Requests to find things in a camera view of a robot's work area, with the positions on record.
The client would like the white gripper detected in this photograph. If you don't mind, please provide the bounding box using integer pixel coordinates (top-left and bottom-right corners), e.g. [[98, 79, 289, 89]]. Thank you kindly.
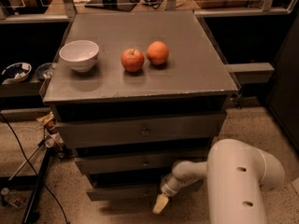
[[152, 173, 186, 215]]

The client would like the grey bottom drawer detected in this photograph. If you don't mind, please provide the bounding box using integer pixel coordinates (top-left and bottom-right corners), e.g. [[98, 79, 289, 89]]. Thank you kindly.
[[86, 175, 164, 202]]

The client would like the grey drawer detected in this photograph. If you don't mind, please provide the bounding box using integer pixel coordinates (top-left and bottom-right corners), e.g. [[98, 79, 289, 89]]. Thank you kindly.
[[75, 147, 208, 175], [86, 175, 164, 202], [57, 111, 226, 148]]

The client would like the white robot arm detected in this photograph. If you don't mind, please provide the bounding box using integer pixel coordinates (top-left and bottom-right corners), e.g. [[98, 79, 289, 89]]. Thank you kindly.
[[152, 139, 285, 224]]

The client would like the grey middle drawer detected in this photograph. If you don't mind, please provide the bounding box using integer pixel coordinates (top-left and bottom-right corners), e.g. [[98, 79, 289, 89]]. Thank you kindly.
[[75, 147, 208, 175]]

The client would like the grey top drawer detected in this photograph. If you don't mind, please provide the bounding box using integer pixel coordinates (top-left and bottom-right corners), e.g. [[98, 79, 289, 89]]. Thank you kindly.
[[57, 111, 226, 148]]

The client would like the grey drawer cabinet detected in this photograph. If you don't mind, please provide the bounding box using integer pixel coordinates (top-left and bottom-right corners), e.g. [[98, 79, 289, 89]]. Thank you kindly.
[[43, 11, 237, 201]]

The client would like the black tripod leg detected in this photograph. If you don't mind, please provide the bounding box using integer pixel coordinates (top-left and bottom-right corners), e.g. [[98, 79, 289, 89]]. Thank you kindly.
[[21, 150, 51, 224]]

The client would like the white stick on floor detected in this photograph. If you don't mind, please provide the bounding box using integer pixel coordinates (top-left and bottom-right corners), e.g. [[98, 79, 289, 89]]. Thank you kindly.
[[8, 141, 43, 181]]

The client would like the snack wrapper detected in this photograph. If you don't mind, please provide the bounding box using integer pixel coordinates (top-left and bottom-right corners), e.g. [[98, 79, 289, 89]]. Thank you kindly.
[[36, 112, 55, 130]]

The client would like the plastic bottle on floor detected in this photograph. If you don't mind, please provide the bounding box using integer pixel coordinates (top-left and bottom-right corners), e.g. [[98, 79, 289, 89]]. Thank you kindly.
[[1, 188, 26, 209]]

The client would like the red apple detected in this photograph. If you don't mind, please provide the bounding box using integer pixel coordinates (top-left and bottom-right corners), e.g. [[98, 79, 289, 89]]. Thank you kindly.
[[121, 49, 144, 73]]

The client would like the orange fruit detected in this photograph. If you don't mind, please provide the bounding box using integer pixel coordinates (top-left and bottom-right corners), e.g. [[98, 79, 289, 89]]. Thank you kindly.
[[147, 41, 169, 65]]

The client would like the grey side shelf block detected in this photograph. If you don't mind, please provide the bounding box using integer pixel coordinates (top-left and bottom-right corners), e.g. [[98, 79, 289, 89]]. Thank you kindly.
[[226, 63, 275, 84]]

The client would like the white ceramic bowl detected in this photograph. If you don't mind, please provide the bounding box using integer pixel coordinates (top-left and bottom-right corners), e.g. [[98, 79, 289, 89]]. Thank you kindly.
[[59, 40, 99, 73]]

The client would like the small dark bowl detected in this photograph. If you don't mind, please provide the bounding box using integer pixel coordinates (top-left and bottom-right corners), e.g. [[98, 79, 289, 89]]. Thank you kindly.
[[35, 63, 55, 81]]

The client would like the blue patterned bowl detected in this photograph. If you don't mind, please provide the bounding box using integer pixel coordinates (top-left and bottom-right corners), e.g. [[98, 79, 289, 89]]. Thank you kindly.
[[2, 63, 32, 82]]

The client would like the black monitor stand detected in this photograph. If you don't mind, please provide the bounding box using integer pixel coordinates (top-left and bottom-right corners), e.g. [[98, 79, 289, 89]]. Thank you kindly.
[[85, 0, 136, 12]]

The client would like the black floor cable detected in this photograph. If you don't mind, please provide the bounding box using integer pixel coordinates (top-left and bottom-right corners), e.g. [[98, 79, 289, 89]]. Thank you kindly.
[[0, 112, 71, 224]]

